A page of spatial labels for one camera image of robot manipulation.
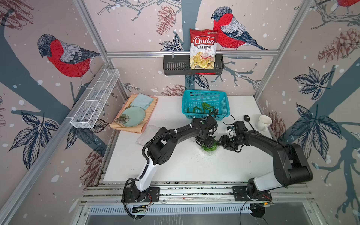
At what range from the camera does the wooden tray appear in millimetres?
1027

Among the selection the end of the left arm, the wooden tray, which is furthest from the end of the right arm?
the wooden tray

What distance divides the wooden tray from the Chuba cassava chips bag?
19.5 inches

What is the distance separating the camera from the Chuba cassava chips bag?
2.79 feet
